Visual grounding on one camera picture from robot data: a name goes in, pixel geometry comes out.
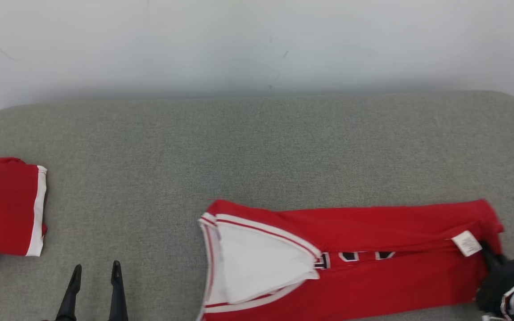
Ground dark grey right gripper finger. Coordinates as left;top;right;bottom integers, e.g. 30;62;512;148
480;241;507;269

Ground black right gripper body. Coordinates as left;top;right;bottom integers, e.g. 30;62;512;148
475;260;514;314

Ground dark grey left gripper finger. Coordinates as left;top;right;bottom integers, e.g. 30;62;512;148
56;264;83;321
108;260;129;321

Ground red shorts with white stripe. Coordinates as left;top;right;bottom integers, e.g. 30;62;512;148
0;157;48;295

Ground red jersey with white trim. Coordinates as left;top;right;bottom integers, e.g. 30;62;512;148
196;198;506;321

